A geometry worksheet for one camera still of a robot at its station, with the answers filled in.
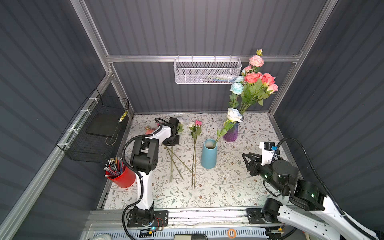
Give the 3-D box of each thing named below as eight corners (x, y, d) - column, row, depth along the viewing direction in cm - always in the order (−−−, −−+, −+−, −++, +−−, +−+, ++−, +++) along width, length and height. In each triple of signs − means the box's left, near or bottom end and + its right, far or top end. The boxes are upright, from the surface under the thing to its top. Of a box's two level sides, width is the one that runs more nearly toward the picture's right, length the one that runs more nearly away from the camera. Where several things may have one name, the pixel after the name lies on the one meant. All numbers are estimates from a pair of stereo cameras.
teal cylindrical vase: (201, 170, 92) (202, 152, 75) (201, 157, 97) (202, 139, 81) (214, 170, 92) (218, 152, 75) (213, 157, 97) (216, 139, 81)
